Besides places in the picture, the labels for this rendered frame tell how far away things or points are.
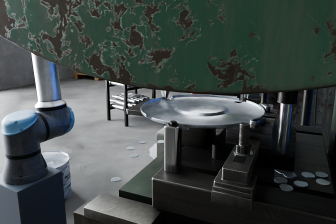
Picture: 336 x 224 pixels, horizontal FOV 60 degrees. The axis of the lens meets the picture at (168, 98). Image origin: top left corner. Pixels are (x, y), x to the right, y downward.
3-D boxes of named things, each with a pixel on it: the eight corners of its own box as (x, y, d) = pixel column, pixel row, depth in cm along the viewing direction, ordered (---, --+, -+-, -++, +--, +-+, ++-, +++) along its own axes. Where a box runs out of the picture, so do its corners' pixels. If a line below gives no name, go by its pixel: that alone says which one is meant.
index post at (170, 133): (163, 171, 55) (162, 122, 53) (169, 164, 58) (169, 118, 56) (176, 173, 54) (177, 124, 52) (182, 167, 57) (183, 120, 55)
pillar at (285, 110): (275, 153, 56) (282, 81, 53) (276, 149, 58) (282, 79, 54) (288, 155, 55) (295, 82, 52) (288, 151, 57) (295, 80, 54)
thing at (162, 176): (150, 207, 54) (150, 178, 52) (214, 133, 94) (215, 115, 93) (337, 257, 42) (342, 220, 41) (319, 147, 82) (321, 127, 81)
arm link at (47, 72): (28, 141, 113) (6, -5, 103) (59, 130, 126) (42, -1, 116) (48, 145, 107) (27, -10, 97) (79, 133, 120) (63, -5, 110)
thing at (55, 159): (17, 178, 151) (16, 176, 151) (14, 158, 175) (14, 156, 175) (74, 165, 165) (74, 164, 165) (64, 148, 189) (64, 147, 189)
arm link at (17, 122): (-3, 151, 103) (-8, 115, 100) (31, 140, 115) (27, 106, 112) (17, 159, 97) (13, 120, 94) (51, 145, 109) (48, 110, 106)
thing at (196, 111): (190, 139, 50) (190, 135, 50) (120, 105, 74) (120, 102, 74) (291, 114, 66) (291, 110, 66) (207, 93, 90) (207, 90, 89)
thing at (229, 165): (211, 201, 45) (213, 138, 43) (233, 159, 60) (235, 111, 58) (250, 210, 43) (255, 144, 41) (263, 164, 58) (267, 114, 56)
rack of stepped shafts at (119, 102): (129, 127, 303) (126, 34, 282) (103, 119, 334) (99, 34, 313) (158, 119, 333) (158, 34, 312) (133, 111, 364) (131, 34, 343)
